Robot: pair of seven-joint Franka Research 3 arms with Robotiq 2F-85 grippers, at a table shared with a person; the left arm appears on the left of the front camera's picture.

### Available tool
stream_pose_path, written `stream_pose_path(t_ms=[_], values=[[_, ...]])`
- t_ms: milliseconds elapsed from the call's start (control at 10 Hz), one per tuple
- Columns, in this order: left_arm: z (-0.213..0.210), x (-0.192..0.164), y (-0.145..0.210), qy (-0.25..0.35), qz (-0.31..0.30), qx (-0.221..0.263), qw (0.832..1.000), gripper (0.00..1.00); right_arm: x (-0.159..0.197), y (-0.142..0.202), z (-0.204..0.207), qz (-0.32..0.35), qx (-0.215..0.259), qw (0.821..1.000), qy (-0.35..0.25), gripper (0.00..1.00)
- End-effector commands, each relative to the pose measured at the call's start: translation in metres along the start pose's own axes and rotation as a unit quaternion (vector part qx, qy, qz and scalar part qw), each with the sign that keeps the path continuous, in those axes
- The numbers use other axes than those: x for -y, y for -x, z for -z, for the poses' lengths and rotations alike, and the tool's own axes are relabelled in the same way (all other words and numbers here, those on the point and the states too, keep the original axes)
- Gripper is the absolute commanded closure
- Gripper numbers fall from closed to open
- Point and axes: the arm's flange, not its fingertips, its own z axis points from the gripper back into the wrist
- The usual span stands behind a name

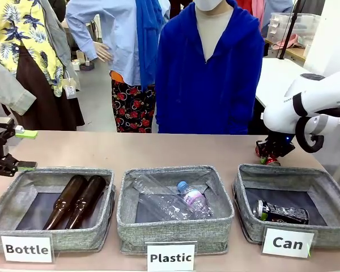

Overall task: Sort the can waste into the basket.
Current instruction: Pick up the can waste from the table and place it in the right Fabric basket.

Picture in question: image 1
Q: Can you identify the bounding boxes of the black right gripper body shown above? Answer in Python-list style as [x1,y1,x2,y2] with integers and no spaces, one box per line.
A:
[261,132,296,158]

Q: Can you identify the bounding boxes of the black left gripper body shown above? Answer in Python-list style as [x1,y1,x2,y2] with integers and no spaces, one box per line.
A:
[0,117,17,177]

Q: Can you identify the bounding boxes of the crushed red drink can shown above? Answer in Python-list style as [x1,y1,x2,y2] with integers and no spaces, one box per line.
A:
[254,141,282,167]

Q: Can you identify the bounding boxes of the brown glass bottle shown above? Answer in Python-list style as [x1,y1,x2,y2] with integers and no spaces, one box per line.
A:
[42,174,89,231]
[64,175,107,230]

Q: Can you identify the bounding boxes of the crushed black drink can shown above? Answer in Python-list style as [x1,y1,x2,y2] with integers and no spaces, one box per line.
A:
[253,199,310,225]

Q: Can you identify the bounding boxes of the small blue-capped plastic bottle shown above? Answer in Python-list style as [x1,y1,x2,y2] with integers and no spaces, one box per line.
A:
[176,181,214,219]

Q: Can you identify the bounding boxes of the large clear plastic bottle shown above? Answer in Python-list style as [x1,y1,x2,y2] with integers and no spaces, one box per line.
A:
[132,173,197,221]

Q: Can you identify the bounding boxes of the grey fabric basket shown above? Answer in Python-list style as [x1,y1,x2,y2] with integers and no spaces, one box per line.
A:
[116,165,235,255]
[0,166,116,253]
[232,163,340,249]

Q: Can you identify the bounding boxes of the white Can label sign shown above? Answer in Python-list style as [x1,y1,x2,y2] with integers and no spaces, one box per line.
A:
[261,227,316,259]

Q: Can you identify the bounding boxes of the brown skirt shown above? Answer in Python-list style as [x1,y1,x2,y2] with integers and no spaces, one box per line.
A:
[10,45,86,131]

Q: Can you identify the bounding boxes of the grey jacket sleeve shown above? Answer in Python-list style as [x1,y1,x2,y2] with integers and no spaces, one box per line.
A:
[0,61,37,116]

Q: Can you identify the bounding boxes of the paper price tag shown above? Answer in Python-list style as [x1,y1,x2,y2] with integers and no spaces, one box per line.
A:
[62,78,78,100]

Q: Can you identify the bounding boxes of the white side table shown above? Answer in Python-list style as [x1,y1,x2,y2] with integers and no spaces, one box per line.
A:
[254,57,340,182]

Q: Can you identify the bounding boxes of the white Bottle label sign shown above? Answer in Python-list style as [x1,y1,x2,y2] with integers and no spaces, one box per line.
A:
[0,234,54,263]

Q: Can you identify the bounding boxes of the person in blue hoodie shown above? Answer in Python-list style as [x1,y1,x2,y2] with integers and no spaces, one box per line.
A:
[155,0,266,135]

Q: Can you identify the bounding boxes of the yellow floral shirt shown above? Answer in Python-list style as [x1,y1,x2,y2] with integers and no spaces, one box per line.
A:
[0,0,65,97]

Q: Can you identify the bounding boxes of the grey cardigan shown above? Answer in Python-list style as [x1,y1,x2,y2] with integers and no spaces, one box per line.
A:
[40,0,82,92]

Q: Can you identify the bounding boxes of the pink cloth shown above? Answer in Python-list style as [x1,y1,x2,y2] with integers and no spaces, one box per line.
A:
[273,33,304,49]

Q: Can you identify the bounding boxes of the orange undershirt hem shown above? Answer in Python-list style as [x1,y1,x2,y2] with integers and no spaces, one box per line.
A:
[110,70,131,84]

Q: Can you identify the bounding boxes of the black red floral skirt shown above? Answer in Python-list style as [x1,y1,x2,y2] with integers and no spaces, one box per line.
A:
[110,78,157,134]

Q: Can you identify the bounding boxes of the beige mannequin hand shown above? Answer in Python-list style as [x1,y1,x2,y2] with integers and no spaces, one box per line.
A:
[95,42,114,63]

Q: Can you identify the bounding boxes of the black stand pole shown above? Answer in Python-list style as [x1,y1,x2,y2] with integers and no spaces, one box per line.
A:
[278,0,306,60]

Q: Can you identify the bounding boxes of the clear plastic storage boxes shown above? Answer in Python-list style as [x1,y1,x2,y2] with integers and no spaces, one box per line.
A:
[266,12,321,46]

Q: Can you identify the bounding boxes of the light blue shirt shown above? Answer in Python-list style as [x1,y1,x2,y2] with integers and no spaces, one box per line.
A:
[65,0,171,87]

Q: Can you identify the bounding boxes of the white Plastic label sign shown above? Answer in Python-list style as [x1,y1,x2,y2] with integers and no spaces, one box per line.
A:
[145,241,198,272]

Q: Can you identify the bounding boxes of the pink hanging garment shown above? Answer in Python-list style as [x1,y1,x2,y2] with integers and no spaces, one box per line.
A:
[234,0,266,31]

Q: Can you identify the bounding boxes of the blue scarf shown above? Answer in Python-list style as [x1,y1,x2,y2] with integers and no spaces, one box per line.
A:
[135,0,167,89]

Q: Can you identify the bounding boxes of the white face mask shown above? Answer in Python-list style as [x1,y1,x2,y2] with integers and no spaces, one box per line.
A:
[193,0,231,12]

